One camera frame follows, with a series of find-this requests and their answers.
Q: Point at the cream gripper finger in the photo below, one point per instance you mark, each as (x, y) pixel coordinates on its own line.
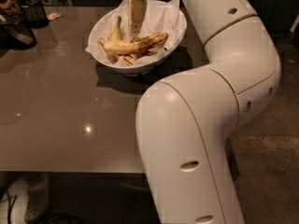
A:
(137, 9)

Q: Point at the large front yellow banana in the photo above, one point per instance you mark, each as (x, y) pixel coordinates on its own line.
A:
(142, 45)

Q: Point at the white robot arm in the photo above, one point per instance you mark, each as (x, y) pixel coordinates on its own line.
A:
(183, 121)

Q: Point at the left back yellow banana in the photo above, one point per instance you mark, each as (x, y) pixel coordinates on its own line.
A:
(115, 34)

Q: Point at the white ceramic bowl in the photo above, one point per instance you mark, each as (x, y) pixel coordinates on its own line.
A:
(146, 66)

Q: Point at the white paper liner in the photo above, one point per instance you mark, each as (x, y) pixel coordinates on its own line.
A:
(159, 19)

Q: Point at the small wrapped snack packet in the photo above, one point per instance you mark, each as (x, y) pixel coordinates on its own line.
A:
(53, 16)

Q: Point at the black mesh pen cup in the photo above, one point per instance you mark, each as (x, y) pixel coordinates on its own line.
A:
(34, 13)

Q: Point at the grey clog shoe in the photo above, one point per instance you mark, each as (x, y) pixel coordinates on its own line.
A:
(38, 197)

